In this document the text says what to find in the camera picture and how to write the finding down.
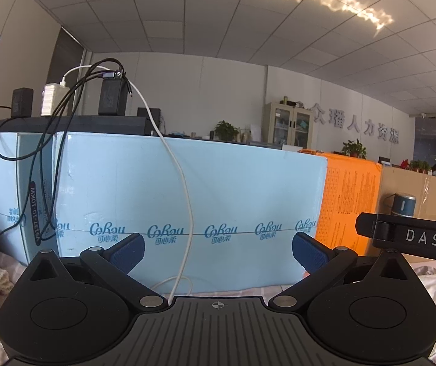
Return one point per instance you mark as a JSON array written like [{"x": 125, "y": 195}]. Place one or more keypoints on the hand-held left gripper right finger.
[{"x": 308, "y": 253}]

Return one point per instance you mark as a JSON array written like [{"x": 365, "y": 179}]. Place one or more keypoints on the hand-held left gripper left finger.
[{"x": 128, "y": 253}]

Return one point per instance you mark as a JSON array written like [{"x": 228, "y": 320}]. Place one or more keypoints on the dark blue vacuum bottle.
[{"x": 404, "y": 206}]

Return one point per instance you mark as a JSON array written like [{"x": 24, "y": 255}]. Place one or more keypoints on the brown cardboard box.
[{"x": 431, "y": 194}]

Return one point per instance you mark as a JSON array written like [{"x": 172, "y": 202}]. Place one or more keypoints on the red flowering potted plant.
[{"x": 416, "y": 165}]

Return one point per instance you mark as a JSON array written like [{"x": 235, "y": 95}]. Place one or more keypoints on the printed bed sheet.
[{"x": 237, "y": 290}]

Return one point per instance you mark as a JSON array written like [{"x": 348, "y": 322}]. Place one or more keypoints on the light blue foam board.
[{"x": 233, "y": 183}]

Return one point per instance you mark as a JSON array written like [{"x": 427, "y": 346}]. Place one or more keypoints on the green potted plant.
[
  {"x": 225, "y": 130},
  {"x": 354, "y": 148}
]

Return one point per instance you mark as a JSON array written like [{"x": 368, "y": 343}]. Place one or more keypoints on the pale yellow cloth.
[{"x": 3, "y": 279}]

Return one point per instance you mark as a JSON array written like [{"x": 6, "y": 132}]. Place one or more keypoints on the glass door cabinet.
[{"x": 288, "y": 125}]

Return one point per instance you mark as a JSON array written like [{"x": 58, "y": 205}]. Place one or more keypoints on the small black monitor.
[{"x": 148, "y": 117}]

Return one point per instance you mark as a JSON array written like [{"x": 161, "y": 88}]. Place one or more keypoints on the tall black charger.
[{"x": 112, "y": 97}]

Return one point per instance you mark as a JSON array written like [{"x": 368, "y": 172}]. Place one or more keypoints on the white power adapter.
[{"x": 52, "y": 99}]

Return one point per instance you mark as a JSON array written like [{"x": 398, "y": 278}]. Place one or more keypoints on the small black power adapter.
[{"x": 23, "y": 103}]

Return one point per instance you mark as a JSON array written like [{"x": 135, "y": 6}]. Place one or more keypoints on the grey wall lettering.
[{"x": 355, "y": 124}]

